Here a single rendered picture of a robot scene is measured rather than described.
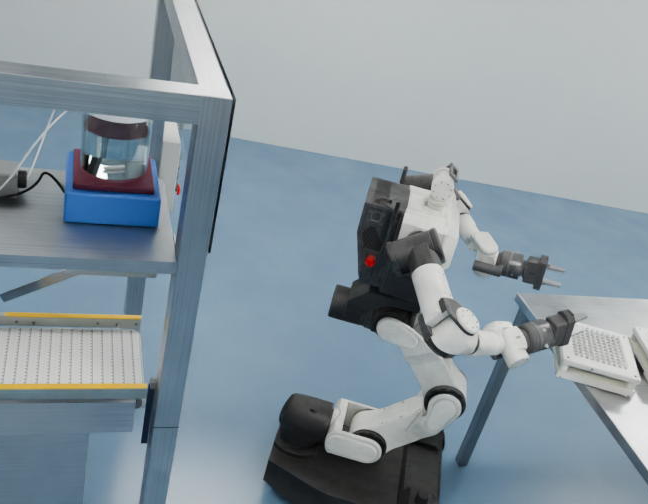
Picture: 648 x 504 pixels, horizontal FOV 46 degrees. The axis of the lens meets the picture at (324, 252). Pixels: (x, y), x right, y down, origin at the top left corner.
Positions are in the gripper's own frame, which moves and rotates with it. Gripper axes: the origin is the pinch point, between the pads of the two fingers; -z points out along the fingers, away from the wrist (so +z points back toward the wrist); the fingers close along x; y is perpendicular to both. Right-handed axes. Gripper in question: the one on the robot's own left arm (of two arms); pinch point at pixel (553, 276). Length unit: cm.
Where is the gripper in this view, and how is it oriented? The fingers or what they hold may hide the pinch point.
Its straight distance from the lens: 268.8
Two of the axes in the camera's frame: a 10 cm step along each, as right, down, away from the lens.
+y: -3.3, 3.6, -8.8
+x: -1.4, 9.0, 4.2
